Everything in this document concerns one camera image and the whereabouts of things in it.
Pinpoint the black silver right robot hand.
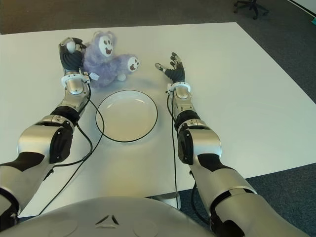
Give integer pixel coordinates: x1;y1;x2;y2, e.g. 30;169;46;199
155;51;186;84

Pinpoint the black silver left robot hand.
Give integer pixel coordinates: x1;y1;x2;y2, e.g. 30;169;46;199
58;37;87;75

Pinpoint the purple plush bunny doll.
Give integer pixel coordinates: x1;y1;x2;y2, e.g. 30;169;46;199
64;31;142;89

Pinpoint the white plate black rim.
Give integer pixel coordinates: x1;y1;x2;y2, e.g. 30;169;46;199
95;90;158;143

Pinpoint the black office chair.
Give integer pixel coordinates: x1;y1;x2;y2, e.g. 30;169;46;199
234;0;270;20

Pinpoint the silver table leg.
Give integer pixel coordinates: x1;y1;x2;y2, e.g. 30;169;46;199
145;191;182;210

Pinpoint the grey robot torso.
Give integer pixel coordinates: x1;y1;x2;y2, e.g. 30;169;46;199
0;196;218;237

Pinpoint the thin black left wrist cable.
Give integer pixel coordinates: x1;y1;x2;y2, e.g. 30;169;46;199
38;82;106;216

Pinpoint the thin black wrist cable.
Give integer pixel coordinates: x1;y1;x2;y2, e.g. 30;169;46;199
38;82;106;216
165;92;179;210

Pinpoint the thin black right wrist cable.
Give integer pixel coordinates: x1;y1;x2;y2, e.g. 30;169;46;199
165;92;179;210

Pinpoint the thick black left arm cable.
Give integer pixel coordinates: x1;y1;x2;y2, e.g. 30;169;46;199
43;122;94;181

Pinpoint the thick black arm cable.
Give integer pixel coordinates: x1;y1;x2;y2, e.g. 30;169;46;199
43;122;94;181
189;170;213;225

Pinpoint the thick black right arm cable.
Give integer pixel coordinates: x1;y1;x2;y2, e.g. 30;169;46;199
189;170;213;225

